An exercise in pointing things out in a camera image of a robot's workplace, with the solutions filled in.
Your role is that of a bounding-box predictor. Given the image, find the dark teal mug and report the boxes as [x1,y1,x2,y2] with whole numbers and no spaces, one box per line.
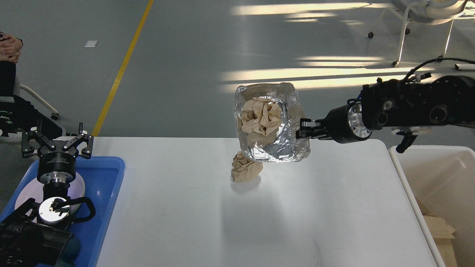
[54,235,81,267]

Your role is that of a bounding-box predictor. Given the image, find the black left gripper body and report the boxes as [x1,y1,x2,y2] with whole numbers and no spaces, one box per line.
[37,146,77,184]

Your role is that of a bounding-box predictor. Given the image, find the person's clasped hands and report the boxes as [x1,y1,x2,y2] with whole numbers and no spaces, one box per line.
[0,32,23,64]

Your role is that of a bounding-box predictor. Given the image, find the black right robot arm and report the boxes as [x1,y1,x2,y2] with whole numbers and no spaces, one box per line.
[295,56,475,153]

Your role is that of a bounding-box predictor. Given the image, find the white plastic bin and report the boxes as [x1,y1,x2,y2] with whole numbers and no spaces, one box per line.
[389,145,475,267]

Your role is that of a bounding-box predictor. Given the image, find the brown paper ball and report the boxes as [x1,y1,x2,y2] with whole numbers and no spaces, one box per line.
[231,151,263,182]

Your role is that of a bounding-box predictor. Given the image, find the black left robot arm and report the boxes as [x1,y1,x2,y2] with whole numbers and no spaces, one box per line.
[1,123,96,267]

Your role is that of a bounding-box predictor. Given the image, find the crumpled brown paper in tray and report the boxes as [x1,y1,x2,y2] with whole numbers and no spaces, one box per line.
[238,98,282,146]

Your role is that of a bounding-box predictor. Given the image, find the brown paper bag front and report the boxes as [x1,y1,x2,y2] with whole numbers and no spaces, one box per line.
[416,198,458,267]

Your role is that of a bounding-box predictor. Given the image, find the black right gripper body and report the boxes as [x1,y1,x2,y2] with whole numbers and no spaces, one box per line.
[323,103,373,144]

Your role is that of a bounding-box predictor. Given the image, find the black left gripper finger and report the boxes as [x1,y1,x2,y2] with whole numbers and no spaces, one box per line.
[62,123,94,159]
[22,119,56,158]

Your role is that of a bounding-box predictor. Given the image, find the pink plastic plate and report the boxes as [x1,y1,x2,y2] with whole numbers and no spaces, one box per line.
[14,174,85,225]

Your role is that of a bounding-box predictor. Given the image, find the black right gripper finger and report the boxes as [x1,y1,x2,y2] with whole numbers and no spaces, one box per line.
[300,118,325,129]
[296,130,333,140]

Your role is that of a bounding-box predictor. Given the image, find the aluminium foil tray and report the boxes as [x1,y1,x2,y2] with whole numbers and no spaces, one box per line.
[234,83,310,163]

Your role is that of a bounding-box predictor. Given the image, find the blue plastic tray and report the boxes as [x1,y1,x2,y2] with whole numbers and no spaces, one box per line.
[1,156,125,267]

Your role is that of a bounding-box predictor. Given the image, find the white floor marker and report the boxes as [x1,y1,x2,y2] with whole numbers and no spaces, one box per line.
[84,40,98,48]

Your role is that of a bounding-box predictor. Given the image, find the white bar on floor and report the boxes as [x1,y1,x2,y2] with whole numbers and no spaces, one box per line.
[454,63,475,71]

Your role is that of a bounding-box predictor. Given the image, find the seated person at left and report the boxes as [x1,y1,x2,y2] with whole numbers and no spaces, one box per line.
[0,32,64,139]

